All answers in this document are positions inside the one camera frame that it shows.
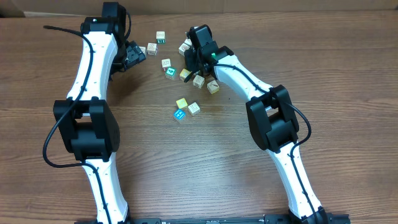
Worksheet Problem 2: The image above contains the yellow block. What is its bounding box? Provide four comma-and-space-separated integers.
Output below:
179, 68, 191, 81
176, 98, 188, 110

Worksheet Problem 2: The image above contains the blue symbol block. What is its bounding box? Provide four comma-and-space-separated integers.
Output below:
173, 109, 186, 123

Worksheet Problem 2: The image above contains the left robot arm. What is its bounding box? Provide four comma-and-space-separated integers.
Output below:
49, 2, 146, 223

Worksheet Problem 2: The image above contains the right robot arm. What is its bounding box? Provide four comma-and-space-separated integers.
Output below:
184, 24, 328, 223

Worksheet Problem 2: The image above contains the wooden block bird picture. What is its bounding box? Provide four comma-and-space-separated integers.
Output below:
139, 46, 147, 55

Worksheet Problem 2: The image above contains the yellow top block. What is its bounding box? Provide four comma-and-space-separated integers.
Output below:
179, 68, 191, 81

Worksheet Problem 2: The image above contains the wooden block round picture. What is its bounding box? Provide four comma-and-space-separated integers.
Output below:
178, 43, 190, 57

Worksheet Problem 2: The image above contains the pale wooden block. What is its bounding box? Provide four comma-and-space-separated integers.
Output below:
193, 75, 205, 88

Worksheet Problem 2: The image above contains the wooden block red letter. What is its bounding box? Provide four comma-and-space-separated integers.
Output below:
147, 43, 158, 55

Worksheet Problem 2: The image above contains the green number four block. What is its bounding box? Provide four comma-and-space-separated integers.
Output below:
165, 67, 176, 80

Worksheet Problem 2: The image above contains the wooden block faint drawing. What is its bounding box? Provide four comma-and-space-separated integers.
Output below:
161, 58, 171, 71

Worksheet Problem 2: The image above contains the block with red mark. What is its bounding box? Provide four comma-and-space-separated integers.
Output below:
207, 80, 220, 94

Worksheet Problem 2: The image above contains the block with green side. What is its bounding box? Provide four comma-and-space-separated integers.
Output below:
156, 31, 165, 44

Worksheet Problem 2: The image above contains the cardboard backdrop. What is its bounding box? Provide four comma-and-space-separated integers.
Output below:
1, 0, 397, 17

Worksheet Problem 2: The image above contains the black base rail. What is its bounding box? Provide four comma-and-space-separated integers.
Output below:
74, 213, 351, 224

